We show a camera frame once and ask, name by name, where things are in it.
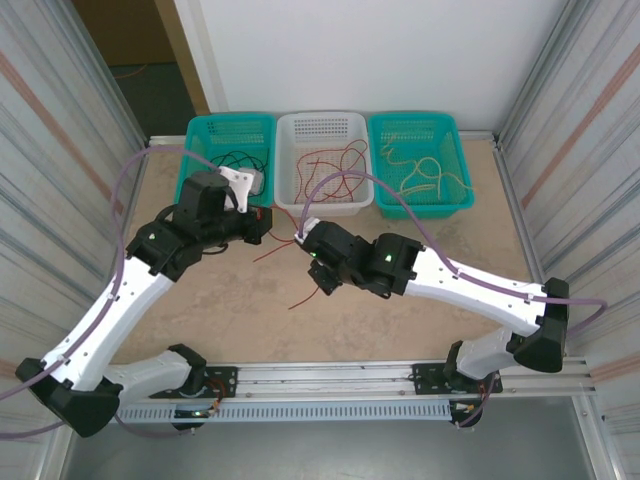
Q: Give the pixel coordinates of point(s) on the aluminium table frame rail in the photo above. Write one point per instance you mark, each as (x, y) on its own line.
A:
(165, 140)

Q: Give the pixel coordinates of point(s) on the white plastic basket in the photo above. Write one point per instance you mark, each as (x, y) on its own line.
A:
(325, 120)

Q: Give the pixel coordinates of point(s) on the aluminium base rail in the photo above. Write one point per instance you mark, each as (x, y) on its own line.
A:
(325, 375)

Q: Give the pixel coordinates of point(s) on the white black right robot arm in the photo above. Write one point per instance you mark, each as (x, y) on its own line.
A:
(465, 295)

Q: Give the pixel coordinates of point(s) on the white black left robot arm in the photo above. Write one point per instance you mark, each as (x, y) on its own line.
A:
(110, 315)

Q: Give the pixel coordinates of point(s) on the teal plastic basket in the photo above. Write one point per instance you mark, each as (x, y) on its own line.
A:
(415, 117)
(225, 120)

